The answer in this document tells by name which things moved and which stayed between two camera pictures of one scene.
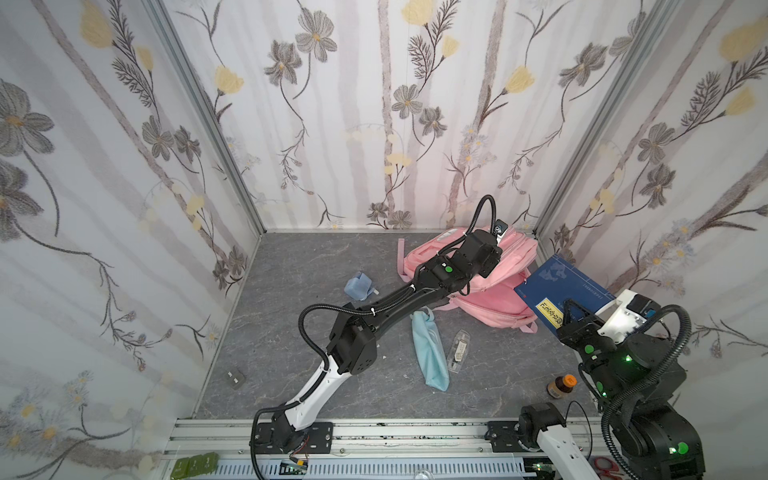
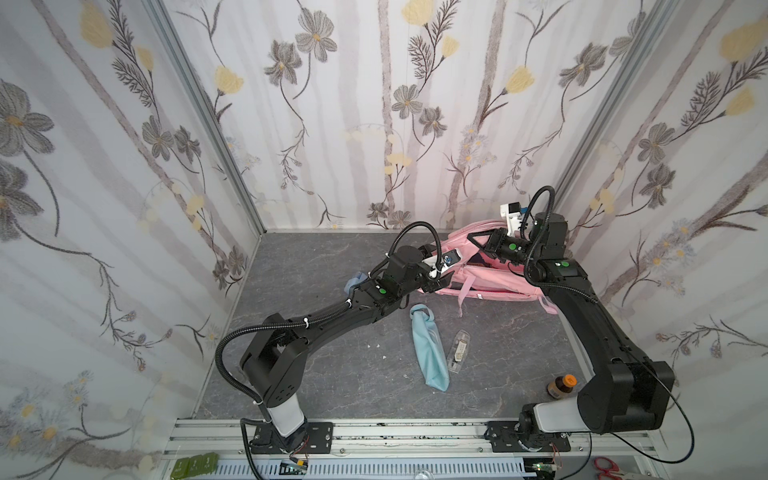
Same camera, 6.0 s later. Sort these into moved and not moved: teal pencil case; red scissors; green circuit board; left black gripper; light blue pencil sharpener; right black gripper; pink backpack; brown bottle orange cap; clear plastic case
Moved: left black gripper; right black gripper; pink backpack
Not moved: red scissors; light blue pencil sharpener; clear plastic case; brown bottle orange cap; green circuit board; teal pencil case
